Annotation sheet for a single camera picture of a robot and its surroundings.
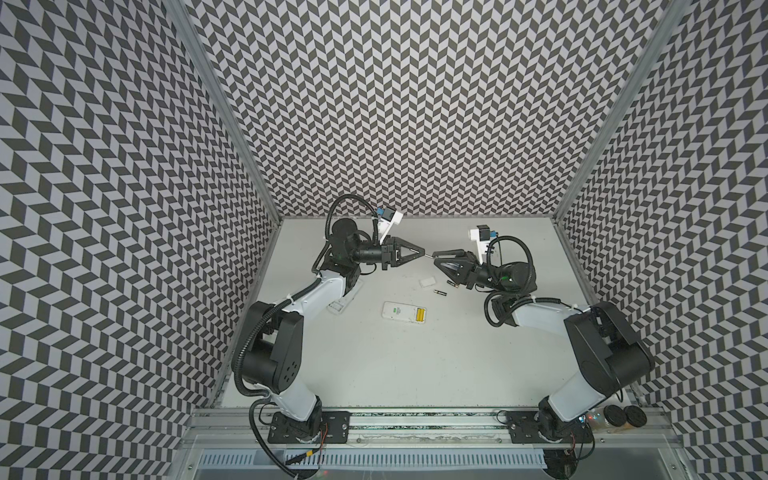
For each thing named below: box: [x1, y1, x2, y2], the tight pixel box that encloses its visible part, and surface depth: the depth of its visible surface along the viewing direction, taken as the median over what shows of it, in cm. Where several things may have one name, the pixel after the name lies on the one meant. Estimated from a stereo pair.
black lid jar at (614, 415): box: [603, 404, 627, 427], surface depth 69 cm
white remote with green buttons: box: [381, 301, 428, 325], surface depth 93 cm
